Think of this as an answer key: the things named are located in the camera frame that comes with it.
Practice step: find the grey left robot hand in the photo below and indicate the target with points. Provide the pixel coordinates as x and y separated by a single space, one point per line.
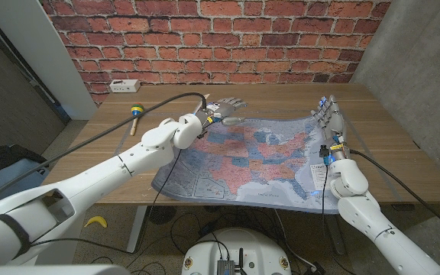
218 110

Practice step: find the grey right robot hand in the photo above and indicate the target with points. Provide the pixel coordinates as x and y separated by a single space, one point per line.
334 122

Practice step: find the laminated United States map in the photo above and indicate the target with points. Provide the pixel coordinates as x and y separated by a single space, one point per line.
250 160

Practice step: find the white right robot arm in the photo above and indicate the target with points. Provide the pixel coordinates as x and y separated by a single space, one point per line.
361 214

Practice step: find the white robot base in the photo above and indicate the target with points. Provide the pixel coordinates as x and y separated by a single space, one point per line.
239 244

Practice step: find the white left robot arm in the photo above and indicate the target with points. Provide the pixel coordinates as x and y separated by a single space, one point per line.
90 183

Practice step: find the colourful wooden maraca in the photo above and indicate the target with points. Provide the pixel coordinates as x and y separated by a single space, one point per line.
137 110

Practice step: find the grey tape strip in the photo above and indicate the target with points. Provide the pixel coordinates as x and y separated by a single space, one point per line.
358 133
122 143

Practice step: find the white power strip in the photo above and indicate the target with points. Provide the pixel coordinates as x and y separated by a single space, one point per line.
124 86

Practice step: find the grey table leg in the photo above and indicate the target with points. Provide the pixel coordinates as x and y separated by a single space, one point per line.
336 237

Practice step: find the black round floor disc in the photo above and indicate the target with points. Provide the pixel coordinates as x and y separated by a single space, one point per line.
160 214

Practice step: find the white table leg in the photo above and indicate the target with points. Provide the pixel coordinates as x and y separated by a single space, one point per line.
136 229

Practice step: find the black antenna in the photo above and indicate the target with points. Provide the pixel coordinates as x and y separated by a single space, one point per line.
241 259

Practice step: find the grey electronics box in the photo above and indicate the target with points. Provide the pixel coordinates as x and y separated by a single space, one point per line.
225 267

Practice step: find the yellow banana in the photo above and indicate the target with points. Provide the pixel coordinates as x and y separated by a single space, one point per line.
97 220

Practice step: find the black bag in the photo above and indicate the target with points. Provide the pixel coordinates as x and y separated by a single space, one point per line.
2 158

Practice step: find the blue storage bin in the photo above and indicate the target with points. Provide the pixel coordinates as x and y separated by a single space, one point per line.
10 185

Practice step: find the printed brick wall backdrop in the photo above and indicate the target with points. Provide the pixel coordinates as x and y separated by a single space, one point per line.
212 38

